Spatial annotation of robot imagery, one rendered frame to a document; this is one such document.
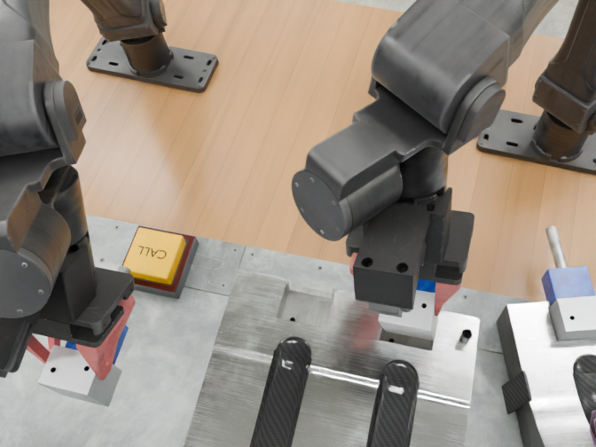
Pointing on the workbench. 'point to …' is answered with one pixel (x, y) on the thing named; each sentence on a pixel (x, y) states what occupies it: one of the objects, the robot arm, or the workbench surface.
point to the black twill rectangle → (516, 392)
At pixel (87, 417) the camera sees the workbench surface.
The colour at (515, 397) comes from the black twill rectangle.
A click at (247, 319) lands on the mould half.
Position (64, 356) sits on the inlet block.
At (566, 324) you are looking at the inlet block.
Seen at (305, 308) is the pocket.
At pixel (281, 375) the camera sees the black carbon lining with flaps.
